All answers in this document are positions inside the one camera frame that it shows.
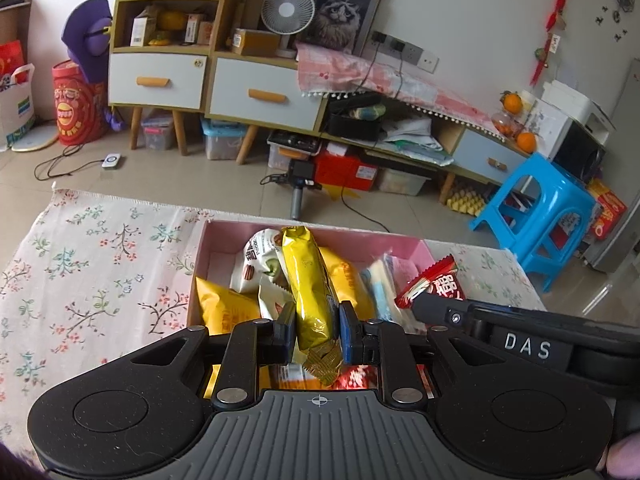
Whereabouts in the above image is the yellow snack packet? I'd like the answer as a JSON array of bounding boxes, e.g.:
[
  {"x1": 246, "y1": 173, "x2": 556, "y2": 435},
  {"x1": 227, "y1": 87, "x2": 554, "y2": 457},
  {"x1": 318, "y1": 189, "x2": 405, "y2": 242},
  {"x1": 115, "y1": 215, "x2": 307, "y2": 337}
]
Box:
[{"x1": 194, "y1": 276, "x2": 262, "y2": 337}]

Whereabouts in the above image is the purple plush toy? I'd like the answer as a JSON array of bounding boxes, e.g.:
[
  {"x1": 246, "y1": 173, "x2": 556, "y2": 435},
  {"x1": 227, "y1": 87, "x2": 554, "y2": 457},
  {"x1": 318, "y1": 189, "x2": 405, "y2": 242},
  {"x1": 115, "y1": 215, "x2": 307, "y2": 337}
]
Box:
[{"x1": 60, "y1": 0, "x2": 124, "y2": 131}]

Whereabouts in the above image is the pink cardboard box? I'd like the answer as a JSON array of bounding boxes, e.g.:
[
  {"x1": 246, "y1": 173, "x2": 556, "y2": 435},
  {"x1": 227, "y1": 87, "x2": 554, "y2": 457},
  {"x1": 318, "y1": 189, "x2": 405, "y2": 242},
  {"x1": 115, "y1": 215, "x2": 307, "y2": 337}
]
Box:
[{"x1": 187, "y1": 219, "x2": 432, "y2": 392}]

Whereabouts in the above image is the black power cable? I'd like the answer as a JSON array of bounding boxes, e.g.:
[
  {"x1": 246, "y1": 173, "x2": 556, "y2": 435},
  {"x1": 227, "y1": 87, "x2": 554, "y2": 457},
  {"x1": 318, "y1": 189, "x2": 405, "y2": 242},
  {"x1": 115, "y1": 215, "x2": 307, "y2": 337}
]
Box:
[{"x1": 340, "y1": 40, "x2": 407, "y2": 234}]

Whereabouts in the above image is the wide clear storage bin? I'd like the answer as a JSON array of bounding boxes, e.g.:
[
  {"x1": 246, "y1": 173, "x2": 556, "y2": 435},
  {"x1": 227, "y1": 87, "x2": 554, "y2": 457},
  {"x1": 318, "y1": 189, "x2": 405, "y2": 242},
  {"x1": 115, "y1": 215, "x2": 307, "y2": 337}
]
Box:
[{"x1": 374, "y1": 167, "x2": 431, "y2": 197}]

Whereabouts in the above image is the white blue snack packet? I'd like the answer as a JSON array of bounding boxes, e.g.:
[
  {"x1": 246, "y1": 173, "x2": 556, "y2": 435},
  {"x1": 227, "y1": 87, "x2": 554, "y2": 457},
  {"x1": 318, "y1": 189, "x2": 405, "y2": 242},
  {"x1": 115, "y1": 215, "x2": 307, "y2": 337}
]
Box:
[{"x1": 359, "y1": 254, "x2": 419, "y2": 334}]

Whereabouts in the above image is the camera on handle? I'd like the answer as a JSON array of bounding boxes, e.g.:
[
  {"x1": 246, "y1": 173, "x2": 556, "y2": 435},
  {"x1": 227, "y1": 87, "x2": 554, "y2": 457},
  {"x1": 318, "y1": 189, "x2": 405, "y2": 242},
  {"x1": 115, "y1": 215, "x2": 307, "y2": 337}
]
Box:
[{"x1": 259, "y1": 159, "x2": 326, "y2": 221}]

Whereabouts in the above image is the red plastic bag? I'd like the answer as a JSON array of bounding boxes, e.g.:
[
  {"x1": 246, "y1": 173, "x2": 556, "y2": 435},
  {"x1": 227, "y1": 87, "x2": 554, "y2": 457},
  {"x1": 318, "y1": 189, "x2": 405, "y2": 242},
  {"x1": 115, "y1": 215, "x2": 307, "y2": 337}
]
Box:
[{"x1": 0, "y1": 39, "x2": 25, "y2": 79}]

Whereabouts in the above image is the blue plastic stool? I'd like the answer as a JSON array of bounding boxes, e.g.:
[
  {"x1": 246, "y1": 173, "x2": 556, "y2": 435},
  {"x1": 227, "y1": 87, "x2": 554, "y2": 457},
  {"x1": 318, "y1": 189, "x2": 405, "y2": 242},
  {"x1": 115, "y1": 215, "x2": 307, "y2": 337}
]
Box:
[{"x1": 468, "y1": 152, "x2": 599, "y2": 294}]

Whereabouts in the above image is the long orange-yellow snack packet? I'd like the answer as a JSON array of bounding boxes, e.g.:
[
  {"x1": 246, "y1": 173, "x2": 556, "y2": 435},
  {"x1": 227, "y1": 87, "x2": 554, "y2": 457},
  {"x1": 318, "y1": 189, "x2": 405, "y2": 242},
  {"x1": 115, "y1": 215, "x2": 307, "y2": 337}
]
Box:
[{"x1": 319, "y1": 247, "x2": 374, "y2": 322}]

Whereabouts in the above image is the small orange snack packet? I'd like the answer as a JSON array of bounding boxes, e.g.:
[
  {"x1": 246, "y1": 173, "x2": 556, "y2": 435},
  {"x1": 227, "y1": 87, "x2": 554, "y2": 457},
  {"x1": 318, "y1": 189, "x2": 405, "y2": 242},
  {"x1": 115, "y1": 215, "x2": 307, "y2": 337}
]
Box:
[{"x1": 272, "y1": 364, "x2": 321, "y2": 390}]

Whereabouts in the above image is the gold snack packet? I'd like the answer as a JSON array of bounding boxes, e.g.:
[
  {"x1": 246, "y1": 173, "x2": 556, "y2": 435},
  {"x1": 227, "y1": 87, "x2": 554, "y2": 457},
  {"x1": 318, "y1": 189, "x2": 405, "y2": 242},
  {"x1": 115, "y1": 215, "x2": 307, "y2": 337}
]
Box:
[{"x1": 280, "y1": 225, "x2": 347, "y2": 387}]

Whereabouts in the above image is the white printed box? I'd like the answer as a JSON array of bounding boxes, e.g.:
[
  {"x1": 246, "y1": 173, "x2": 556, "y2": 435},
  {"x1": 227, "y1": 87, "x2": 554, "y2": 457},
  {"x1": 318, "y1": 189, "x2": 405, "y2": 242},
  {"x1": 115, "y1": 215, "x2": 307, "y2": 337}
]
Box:
[{"x1": 524, "y1": 98, "x2": 571, "y2": 157}]

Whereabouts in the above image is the red patterned bag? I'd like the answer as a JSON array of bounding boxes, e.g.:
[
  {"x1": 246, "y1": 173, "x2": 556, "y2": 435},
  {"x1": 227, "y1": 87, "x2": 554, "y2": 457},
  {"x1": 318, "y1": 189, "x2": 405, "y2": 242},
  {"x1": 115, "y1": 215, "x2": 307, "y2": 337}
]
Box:
[{"x1": 52, "y1": 59, "x2": 109, "y2": 147}]

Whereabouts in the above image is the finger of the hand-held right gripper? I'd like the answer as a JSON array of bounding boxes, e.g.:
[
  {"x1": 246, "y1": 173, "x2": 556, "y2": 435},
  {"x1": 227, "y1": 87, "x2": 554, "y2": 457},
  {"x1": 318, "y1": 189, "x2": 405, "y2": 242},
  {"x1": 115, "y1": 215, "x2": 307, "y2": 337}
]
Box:
[{"x1": 412, "y1": 294, "x2": 494, "y2": 339}]

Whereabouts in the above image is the glass jar of oranges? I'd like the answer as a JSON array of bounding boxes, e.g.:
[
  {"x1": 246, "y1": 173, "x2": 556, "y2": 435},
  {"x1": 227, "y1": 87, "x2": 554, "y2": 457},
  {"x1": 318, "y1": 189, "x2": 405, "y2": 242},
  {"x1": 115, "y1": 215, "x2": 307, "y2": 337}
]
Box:
[{"x1": 492, "y1": 109, "x2": 519, "y2": 139}]

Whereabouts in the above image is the white desk fan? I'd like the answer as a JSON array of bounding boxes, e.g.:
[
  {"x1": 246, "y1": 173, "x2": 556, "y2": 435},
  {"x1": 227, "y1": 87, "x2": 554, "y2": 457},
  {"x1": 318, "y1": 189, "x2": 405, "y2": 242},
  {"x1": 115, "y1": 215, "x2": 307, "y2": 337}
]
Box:
[{"x1": 262, "y1": 0, "x2": 316, "y2": 59}]

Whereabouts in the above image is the white round base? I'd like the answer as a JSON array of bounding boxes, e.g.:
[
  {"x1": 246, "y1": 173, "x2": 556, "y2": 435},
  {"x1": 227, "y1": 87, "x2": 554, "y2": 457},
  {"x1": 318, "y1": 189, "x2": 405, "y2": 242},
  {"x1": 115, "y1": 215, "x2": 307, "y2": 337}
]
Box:
[{"x1": 10, "y1": 124, "x2": 60, "y2": 153}]

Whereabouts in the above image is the white nut snack packet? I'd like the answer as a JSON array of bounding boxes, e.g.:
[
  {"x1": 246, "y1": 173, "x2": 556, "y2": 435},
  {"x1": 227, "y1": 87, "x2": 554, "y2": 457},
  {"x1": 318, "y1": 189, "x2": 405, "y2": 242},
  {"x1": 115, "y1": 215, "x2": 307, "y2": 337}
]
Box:
[
  {"x1": 257, "y1": 274, "x2": 296, "y2": 322},
  {"x1": 229, "y1": 228, "x2": 286, "y2": 294}
]

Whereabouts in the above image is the floral tablecloth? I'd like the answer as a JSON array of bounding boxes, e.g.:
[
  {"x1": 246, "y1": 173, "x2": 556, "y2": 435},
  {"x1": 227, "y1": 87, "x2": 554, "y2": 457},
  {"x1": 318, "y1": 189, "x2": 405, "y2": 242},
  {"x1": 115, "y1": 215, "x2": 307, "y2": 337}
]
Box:
[{"x1": 0, "y1": 187, "x2": 548, "y2": 456}]

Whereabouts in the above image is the red white snack packet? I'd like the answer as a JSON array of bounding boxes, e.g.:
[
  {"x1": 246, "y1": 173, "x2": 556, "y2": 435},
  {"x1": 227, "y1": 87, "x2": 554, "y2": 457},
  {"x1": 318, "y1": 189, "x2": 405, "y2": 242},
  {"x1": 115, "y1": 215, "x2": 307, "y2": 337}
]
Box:
[{"x1": 333, "y1": 365, "x2": 381, "y2": 390}]

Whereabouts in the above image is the white carton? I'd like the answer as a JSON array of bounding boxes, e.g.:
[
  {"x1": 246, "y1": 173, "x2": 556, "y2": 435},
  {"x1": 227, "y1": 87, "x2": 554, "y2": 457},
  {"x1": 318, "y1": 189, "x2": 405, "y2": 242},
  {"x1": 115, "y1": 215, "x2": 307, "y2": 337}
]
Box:
[{"x1": 130, "y1": 15, "x2": 151, "y2": 47}]

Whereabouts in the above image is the wooden cabinet white drawer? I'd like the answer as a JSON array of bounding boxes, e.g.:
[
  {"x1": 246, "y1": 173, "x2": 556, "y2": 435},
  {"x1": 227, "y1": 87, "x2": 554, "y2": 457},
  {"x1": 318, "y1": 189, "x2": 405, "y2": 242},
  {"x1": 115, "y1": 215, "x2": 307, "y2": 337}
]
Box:
[{"x1": 205, "y1": 50, "x2": 328, "y2": 165}]

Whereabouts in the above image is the yellow fruit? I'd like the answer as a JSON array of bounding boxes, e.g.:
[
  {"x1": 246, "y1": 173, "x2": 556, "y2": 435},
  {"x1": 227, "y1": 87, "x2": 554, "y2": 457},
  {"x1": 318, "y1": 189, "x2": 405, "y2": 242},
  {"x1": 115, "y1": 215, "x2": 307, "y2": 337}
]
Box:
[{"x1": 158, "y1": 9, "x2": 187, "y2": 31}]

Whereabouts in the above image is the black appliance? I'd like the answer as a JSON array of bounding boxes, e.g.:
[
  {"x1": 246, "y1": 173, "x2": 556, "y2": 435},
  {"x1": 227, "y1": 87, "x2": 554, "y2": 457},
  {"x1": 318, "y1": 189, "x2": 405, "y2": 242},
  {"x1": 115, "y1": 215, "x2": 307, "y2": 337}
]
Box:
[{"x1": 549, "y1": 120, "x2": 607, "y2": 184}]

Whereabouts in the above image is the red snack box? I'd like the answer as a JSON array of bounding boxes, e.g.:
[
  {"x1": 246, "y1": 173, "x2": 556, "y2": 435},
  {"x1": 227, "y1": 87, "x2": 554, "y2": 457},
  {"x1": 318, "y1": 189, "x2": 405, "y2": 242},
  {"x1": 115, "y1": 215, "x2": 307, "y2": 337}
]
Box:
[{"x1": 587, "y1": 179, "x2": 629, "y2": 241}]

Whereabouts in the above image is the wooden bookshelf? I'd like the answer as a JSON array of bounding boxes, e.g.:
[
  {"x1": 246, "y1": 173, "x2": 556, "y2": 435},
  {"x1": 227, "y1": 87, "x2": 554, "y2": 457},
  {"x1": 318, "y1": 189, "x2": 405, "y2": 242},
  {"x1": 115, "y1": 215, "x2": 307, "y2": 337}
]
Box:
[{"x1": 0, "y1": 0, "x2": 39, "y2": 46}]

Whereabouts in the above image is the silver refrigerator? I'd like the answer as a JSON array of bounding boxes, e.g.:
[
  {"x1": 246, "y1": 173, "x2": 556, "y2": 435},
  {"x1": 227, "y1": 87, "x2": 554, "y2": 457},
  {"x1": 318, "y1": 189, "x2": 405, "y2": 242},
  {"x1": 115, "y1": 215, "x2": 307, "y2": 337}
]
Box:
[{"x1": 584, "y1": 59, "x2": 640, "y2": 274}]

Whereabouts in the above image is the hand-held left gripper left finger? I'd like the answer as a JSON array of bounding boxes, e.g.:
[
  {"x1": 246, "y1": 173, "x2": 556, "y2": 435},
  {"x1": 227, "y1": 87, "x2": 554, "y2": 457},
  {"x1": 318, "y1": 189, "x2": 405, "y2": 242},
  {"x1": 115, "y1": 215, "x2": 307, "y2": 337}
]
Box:
[{"x1": 120, "y1": 302, "x2": 298, "y2": 409}]

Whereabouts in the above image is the black flat device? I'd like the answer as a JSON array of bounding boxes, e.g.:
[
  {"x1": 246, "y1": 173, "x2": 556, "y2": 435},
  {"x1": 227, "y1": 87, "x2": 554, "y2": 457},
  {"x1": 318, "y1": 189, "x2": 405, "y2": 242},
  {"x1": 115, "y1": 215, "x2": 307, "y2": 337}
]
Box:
[{"x1": 267, "y1": 129, "x2": 324, "y2": 154}]

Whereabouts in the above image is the white storage bin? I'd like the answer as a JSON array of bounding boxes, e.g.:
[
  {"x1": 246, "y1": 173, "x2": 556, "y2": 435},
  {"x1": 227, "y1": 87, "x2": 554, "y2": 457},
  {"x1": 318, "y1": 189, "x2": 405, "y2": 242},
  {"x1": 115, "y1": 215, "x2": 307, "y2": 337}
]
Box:
[{"x1": 267, "y1": 142, "x2": 301, "y2": 171}]

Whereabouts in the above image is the wall socket row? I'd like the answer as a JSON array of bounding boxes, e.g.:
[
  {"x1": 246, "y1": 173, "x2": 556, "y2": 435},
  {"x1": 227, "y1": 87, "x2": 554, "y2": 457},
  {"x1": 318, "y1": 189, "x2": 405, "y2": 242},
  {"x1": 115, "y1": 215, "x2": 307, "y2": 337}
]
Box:
[{"x1": 372, "y1": 30, "x2": 441, "y2": 72}]

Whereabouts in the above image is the tall wooden shelf cabinet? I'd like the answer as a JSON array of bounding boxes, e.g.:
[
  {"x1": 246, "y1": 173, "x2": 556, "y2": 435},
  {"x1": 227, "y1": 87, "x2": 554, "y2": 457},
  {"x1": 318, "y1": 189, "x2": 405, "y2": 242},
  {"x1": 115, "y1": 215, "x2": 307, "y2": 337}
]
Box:
[{"x1": 107, "y1": 0, "x2": 237, "y2": 156}]

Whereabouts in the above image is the white shopping bag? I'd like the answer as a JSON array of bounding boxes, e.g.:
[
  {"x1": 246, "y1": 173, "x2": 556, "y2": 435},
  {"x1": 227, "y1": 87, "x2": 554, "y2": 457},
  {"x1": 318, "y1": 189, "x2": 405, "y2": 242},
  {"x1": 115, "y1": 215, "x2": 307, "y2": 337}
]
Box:
[{"x1": 0, "y1": 62, "x2": 36, "y2": 150}]

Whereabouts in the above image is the black case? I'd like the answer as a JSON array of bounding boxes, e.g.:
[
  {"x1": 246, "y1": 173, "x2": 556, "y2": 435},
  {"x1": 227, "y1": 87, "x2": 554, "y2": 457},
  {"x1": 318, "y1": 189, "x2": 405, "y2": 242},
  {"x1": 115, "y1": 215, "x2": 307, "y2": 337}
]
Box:
[{"x1": 324, "y1": 94, "x2": 386, "y2": 142}]

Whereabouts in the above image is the person's right hand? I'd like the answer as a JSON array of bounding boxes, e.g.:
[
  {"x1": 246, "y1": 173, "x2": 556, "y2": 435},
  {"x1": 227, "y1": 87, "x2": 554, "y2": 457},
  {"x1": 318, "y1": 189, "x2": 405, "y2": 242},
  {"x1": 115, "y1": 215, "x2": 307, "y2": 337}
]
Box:
[{"x1": 606, "y1": 437, "x2": 640, "y2": 479}]

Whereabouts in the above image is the pink cherry-print cloth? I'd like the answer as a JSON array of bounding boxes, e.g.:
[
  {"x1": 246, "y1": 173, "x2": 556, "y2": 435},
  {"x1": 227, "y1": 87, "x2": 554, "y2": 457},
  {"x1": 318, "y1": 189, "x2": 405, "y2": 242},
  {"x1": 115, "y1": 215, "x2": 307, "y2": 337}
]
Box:
[{"x1": 297, "y1": 42, "x2": 524, "y2": 144}]

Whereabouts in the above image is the black floor cable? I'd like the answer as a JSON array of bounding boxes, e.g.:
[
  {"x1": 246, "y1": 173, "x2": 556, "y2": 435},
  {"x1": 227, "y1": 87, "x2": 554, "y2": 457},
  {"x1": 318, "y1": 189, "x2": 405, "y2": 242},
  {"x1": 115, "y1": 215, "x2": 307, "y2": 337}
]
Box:
[{"x1": 33, "y1": 144, "x2": 109, "y2": 181}]

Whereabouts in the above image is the yellow egg tray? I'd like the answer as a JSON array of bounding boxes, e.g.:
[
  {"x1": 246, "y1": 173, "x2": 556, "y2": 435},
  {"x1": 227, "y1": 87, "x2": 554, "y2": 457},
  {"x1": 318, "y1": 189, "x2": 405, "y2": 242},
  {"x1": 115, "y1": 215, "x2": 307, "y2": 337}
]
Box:
[{"x1": 447, "y1": 184, "x2": 489, "y2": 216}]

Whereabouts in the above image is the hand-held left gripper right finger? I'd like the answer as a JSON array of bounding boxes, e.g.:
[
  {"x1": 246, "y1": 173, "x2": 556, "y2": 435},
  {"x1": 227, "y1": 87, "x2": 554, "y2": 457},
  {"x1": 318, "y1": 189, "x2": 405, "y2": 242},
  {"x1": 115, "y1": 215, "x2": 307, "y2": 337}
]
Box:
[{"x1": 339, "y1": 301, "x2": 506, "y2": 408}]

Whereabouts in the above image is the framed cat picture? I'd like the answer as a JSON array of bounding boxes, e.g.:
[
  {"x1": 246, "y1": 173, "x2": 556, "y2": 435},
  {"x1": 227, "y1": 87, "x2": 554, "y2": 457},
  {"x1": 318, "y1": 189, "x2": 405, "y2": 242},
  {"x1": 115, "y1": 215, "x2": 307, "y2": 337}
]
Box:
[{"x1": 303, "y1": 0, "x2": 387, "y2": 56}]

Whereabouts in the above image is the pile of papers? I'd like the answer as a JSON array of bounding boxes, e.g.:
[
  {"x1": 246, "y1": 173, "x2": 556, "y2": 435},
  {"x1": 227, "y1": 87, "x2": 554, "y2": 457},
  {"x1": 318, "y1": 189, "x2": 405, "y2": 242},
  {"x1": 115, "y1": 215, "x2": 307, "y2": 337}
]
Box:
[{"x1": 379, "y1": 112, "x2": 456, "y2": 166}]

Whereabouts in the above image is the clear bin blue lid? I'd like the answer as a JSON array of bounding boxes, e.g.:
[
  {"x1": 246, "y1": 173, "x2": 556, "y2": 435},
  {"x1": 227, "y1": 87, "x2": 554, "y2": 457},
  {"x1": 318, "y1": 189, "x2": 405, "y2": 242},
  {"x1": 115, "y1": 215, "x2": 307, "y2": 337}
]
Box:
[{"x1": 200, "y1": 118, "x2": 249, "y2": 161}]

